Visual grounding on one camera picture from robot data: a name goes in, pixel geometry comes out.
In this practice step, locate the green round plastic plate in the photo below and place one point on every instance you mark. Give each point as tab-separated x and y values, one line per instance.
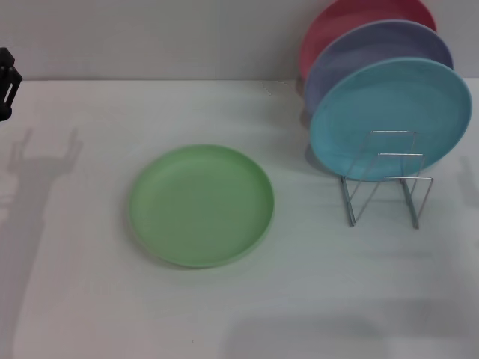
202	209

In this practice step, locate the pink round plastic plate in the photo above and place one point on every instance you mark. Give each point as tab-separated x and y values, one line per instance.
325	33

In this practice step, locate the purple round plastic plate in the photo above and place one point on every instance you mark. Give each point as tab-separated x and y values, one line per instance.
359	52

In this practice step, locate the blue round plastic plate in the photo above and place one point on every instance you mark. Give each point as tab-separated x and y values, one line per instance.
389	101

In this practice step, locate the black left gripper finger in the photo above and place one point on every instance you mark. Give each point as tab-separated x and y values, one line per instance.
9	86

